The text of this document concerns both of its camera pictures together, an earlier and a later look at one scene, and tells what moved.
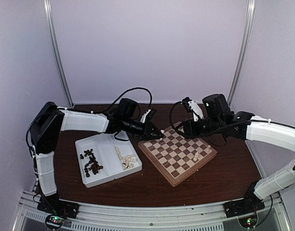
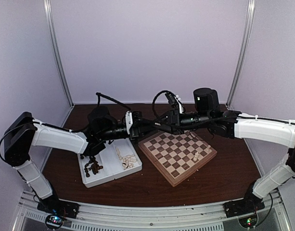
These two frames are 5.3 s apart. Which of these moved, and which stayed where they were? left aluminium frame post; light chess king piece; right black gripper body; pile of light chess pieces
Moved: right black gripper body
Stayed: light chess king piece; pile of light chess pieces; left aluminium frame post
